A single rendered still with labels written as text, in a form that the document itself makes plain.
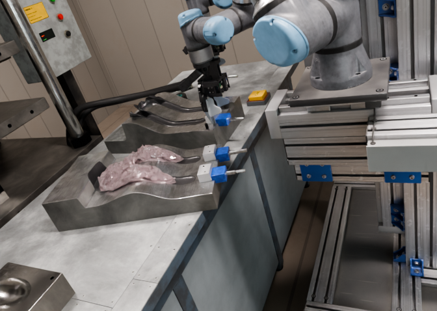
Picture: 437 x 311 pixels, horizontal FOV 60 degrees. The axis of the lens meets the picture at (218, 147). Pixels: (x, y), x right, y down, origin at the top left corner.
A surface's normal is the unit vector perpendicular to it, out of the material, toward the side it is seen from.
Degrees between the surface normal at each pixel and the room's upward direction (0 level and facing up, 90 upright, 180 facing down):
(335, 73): 72
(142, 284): 0
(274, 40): 97
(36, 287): 0
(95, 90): 90
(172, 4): 90
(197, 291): 90
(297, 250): 0
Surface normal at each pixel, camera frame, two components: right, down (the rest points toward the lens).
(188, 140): -0.38, 0.54
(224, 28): 0.58, 0.26
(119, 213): -0.11, 0.51
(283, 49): -0.70, 0.59
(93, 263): -0.26, -0.84
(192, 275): 0.88, -0.02
